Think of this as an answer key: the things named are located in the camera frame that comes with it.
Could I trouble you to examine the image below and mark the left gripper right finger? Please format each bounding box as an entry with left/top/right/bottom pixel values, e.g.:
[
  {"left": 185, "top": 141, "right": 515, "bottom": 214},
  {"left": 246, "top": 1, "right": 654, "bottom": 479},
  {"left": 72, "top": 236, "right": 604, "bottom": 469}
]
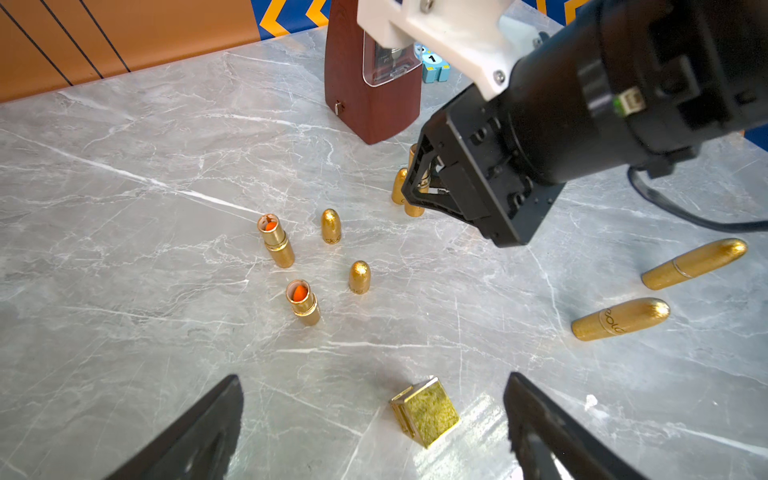
[{"left": 503, "top": 372, "right": 644, "bottom": 479}]

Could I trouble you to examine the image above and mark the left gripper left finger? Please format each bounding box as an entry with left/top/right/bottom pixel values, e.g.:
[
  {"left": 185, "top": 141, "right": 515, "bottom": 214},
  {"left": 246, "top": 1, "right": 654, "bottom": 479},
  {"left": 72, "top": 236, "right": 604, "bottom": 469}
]
[{"left": 109, "top": 374, "right": 244, "bottom": 479}]

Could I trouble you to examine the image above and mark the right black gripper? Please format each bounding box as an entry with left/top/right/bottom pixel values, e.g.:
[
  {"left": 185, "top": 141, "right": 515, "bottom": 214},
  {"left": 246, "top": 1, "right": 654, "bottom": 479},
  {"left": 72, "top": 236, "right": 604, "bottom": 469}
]
[{"left": 402, "top": 85, "right": 564, "bottom": 248}]

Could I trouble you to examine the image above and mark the gold lipstick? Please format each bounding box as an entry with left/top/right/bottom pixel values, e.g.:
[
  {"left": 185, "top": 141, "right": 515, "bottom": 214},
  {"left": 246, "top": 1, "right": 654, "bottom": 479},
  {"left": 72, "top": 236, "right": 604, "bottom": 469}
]
[
  {"left": 641, "top": 238, "right": 748, "bottom": 291},
  {"left": 571, "top": 297, "right": 671, "bottom": 341},
  {"left": 285, "top": 280, "right": 321, "bottom": 326},
  {"left": 403, "top": 142, "right": 430, "bottom": 218},
  {"left": 391, "top": 168, "right": 408, "bottom": 205}
]

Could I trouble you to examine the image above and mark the gold lipstick cap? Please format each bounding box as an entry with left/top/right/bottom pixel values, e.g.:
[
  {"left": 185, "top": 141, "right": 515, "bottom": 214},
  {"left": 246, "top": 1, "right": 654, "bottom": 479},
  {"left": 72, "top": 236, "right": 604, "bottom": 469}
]
[
  {"left": 348, "top": 260, "right": 372, "bottom": 295},
  {"left": 321, "top": 208, "right": 342, "bottom": 245}
]

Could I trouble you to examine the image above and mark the gold lipstick base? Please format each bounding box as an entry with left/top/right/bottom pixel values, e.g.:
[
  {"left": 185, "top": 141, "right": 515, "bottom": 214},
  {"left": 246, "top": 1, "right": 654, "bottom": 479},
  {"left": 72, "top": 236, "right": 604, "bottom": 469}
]
[{"left": 257, "top": 214, "right": 295, "bottom": 268}]

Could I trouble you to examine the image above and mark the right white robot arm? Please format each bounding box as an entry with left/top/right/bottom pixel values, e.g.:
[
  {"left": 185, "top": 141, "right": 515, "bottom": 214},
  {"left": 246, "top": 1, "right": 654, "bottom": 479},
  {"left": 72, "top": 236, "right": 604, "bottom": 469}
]
[{"left": 402, "top": 1, "right": 767, "bottom": 248}]

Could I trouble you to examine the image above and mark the dark red metronome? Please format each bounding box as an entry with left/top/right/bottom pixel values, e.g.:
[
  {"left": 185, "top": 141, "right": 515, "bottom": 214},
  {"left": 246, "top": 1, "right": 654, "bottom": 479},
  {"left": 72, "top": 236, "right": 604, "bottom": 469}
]
[{"left": 324, "top": 0, "right": 422, "bottom": 145}]

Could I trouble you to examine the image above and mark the blue owl toy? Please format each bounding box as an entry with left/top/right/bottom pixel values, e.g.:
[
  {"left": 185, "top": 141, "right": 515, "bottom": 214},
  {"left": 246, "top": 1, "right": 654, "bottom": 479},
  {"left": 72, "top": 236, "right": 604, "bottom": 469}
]
[{"left": 414, "top": 43, "right": 451, "bottom": 84}]

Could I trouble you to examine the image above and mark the gold black square box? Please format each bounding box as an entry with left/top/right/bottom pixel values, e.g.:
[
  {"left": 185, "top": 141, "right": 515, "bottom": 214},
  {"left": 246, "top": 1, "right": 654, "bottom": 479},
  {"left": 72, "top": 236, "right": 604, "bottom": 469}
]
[{"left": 389, "top": 376, "right": 460, "bottom": 448}]

